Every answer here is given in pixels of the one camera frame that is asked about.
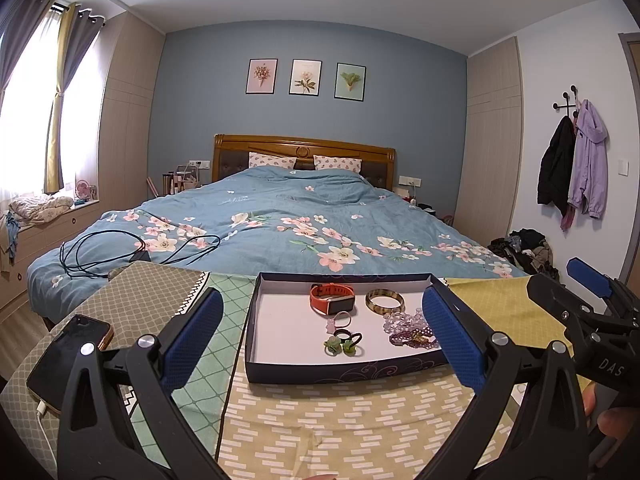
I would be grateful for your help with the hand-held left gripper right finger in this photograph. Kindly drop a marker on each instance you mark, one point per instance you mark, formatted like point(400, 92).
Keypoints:
point(450, 340)

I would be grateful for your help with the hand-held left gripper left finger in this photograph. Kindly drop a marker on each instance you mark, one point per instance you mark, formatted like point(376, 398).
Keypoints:
point(192, 340)

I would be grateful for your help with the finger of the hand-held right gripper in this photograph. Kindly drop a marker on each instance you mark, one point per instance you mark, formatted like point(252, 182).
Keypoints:
point(590, 275)
point(555, 300)

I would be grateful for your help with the gold bangle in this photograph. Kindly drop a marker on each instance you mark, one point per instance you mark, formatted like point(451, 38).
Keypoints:
point(382, 310)

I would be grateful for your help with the dark blue cardboard box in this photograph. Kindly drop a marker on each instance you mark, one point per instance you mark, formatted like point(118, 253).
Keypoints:
point(285, 320)

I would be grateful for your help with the orange smart band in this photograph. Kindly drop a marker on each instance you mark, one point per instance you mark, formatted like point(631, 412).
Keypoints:
point(320, 305)

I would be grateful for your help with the person's right hand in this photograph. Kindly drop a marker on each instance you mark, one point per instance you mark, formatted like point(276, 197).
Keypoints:
point(620, 420)

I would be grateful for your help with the pile of dark clothes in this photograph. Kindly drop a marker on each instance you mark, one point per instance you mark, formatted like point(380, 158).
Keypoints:
point(525, 247)

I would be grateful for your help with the green lattice cloth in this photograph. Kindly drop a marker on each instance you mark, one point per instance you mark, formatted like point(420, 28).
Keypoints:
point(150, 290)

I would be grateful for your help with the purple jacket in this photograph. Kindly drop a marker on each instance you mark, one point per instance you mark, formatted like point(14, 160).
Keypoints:
point(590, 160)

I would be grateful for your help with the black jacket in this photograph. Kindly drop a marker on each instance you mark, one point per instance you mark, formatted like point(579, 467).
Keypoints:
point(555, 165)

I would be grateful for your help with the smartphone with gold case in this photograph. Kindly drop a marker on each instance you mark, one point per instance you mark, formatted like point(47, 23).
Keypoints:
point(65, 355)

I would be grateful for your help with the yellow patterned cloth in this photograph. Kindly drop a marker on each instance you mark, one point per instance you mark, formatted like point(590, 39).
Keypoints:
point(325, 420)

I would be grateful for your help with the white bedside appliance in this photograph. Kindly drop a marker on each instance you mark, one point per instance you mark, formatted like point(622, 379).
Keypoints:
point(407, 195)

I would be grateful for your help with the beige wardrobe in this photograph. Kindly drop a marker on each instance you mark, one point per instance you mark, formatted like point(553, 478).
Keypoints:
point(130, 135)
point(490, 160)

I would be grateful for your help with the bedside cosmetics cluster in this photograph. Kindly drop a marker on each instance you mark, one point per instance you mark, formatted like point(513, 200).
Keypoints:
point(180, 177)

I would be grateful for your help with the window seat cabinet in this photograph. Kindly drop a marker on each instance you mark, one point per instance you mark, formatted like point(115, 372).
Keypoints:
point(50, 240)

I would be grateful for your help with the bed with floral blue duvet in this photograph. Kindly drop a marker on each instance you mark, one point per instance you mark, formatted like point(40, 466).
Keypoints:
point(300, 200)

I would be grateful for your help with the small pink fan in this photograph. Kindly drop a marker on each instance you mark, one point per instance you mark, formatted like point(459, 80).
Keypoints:
point(83, 191)

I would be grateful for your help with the spotted white pillow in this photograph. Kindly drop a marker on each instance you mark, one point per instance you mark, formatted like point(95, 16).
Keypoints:
point(272, 160)
point(337, 162)

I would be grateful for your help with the pile of light bedding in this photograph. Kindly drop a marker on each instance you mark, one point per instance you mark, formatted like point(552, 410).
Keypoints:
point(40, 207)

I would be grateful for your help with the blue garment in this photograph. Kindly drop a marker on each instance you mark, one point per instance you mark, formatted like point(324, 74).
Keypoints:
point(10, 232)

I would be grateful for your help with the wooden headboard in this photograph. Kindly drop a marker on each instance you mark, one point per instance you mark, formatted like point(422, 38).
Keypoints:
point(300, 142)

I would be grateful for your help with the white sheer curtain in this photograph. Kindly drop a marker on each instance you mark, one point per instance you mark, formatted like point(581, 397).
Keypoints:
point(30, 135)

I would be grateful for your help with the framed pink flower picture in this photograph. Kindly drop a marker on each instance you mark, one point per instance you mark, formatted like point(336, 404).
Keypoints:
point(261, 76)

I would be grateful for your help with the framed green leaf picture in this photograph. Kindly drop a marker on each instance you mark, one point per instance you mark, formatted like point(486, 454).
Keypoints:
point(350, 81)

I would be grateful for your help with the framed white flower picture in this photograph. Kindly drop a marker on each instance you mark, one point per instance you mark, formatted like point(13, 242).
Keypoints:
point(305, 76)

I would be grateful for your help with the yellow and grey curtain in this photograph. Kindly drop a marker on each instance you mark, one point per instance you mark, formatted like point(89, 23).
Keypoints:
point(60, 60)

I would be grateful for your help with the white light switch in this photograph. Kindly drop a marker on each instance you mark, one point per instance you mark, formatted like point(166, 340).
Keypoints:
point(622, 166)

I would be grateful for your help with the white wall socket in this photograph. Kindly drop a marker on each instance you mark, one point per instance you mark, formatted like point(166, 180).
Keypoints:
point(196, 163)
point(409, 180)

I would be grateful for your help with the black wall coat hooks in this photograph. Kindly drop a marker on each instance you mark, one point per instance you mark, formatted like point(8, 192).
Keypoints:
point(567, 102)

